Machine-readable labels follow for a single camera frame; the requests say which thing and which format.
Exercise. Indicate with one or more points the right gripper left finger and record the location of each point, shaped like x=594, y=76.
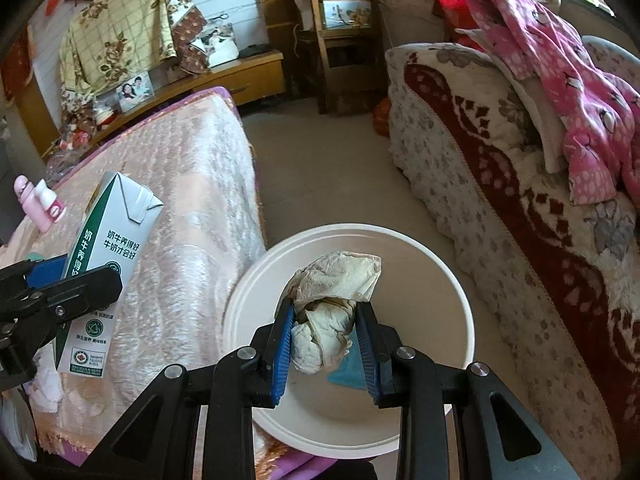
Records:
x=185, y=418

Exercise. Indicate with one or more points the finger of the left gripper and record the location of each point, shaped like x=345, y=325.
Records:
x=31, y=274
x=92, y=290

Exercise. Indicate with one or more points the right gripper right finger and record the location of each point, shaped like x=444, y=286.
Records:
x=496, y=436

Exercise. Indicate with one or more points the beige paper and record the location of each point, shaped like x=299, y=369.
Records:
x=325, y=295

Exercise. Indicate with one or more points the white plastic trash bucket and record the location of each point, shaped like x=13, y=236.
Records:
x=417, y=295

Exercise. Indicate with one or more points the pink water bottle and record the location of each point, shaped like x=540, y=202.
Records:
x=26, y=195

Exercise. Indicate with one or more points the white pink-label pill bottle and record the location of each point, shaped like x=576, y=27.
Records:
x=49, y=201

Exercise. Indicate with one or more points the pink quilted table cover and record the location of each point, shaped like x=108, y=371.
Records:
x=196, y=158

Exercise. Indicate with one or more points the floral red sofa cover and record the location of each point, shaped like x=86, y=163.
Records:
x=562, y=280

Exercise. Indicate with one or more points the framed couple photo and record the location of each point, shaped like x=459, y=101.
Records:
x=134, y=91

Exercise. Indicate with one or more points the yellow floral cloth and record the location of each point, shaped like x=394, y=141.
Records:
x=112, y=40

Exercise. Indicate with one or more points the wooden tv cabinet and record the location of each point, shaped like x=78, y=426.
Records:
x=247, y=80

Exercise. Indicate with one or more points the pink patterned pajama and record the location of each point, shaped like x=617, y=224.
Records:
x=600, y=111

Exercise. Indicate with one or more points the wooden chair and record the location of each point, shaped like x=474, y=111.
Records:
x=341, y=43

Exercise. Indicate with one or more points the red cushion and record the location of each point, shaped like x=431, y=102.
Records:
x=456, y=15

